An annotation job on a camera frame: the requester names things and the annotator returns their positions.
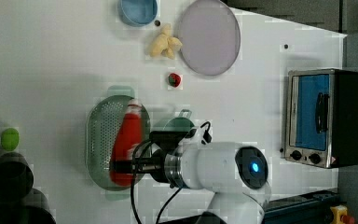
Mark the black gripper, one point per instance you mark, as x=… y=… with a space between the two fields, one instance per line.
x=162 y=163

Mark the red ketchup bottle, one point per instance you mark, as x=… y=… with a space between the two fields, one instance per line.
x=128 y=138

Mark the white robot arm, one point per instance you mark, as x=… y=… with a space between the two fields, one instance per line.
x=236 y=174

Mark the green oval strainer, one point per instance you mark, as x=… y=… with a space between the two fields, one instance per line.
x=103 y=124

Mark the green mug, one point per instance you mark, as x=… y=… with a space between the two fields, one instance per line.
x=180 y=123

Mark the toy strawberry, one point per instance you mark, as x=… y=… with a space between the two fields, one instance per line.
x=174 y=80

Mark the yellow banana bunch toy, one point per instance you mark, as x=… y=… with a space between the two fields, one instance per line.
x=165 y=44

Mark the black cylinder container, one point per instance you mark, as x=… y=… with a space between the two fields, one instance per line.
x=32 y=209
x=16 y=177

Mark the lilac round plate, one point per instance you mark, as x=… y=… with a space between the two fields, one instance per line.
x=211 y=37

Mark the green toy fruit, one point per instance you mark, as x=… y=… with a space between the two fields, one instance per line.
x=10 y=139

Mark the blue bowl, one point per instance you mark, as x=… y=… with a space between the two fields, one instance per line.
x=137 y=13

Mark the black toaster oven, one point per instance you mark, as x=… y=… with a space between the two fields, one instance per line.
x=322 y=118

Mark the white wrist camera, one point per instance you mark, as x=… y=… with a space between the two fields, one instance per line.
x=199 y=135

